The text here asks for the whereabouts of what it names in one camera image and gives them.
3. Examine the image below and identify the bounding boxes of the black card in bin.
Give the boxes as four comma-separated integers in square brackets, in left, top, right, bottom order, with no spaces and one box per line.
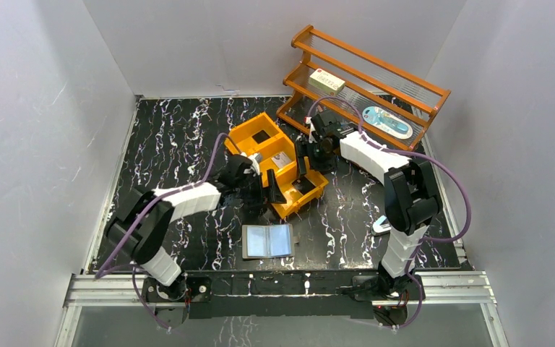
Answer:
[292,176,317,195]

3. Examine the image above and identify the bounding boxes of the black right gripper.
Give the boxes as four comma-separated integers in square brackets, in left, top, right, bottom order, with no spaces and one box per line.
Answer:
[293,139,338,179]

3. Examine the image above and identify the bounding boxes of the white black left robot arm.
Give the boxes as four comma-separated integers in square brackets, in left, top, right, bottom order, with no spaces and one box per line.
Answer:
[103,155,287,301]

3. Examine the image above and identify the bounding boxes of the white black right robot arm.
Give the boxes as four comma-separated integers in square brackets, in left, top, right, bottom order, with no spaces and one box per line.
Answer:
[295,110,442,299]

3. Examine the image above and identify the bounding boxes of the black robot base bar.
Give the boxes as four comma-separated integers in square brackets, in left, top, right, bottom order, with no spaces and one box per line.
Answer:
[186,270,403,319]

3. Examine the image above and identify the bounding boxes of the yellow plastic triple bin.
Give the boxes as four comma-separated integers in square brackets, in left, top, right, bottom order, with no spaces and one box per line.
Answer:
[226,113,328,219]

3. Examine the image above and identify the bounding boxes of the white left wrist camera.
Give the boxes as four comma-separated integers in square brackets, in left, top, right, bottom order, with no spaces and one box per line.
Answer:
[244,153,262,176]

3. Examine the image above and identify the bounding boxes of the silver card in bin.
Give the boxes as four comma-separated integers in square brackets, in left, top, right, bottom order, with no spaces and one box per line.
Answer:
[271,152,292,170]

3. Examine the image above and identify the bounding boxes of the blue razor blister pack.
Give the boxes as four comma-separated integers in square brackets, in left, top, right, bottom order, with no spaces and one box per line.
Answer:
[361,106,413,140]

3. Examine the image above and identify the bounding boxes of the small white blue clip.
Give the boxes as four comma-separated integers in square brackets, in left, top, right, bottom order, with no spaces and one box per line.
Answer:
[371,215,392,236]

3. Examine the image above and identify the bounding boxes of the grey card holder wallet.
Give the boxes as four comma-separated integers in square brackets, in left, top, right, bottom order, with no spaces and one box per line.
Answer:
[242,223,299,260]

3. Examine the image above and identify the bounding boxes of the black credit card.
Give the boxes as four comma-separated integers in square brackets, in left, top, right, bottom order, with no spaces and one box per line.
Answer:
[251,130,271,144]

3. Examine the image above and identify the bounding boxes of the orange wooden shelf rack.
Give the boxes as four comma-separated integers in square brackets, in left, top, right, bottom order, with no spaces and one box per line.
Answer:
[277,26,449,162]

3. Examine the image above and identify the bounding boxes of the white box with red label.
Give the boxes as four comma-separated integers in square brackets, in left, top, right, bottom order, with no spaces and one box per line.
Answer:
[308,68,345,96]

